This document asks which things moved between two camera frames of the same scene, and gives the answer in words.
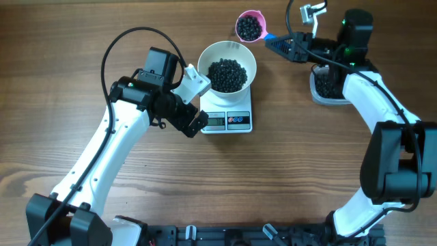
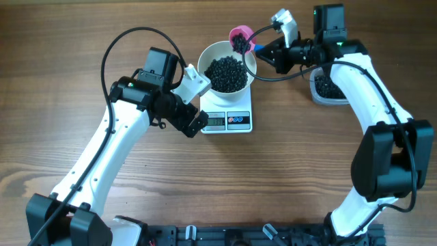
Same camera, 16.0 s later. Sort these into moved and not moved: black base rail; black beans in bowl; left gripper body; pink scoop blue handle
Moved: pink scoop blue handle
Not moved: black base rail; black beans in bowl; left gripper body
